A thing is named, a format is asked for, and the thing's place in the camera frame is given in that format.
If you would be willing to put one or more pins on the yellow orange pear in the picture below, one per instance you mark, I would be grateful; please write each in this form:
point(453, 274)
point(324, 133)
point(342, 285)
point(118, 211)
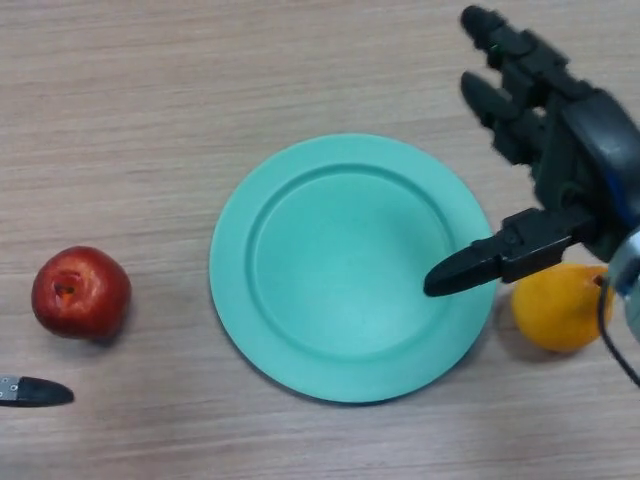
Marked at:
point(555, 315)

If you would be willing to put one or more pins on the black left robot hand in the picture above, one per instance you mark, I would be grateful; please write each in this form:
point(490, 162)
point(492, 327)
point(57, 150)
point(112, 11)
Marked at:
point(35, 391)

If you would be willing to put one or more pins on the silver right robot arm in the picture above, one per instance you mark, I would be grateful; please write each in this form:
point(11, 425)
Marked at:
point(629, 285)

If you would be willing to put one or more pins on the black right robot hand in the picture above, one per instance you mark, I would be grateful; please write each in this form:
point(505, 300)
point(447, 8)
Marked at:
point(570, 165)

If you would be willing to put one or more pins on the green round plate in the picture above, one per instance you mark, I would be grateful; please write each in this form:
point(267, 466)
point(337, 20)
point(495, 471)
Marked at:
point(340, 270)

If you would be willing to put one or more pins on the red apple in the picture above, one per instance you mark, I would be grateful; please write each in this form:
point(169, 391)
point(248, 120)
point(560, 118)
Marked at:
point(80, 295)

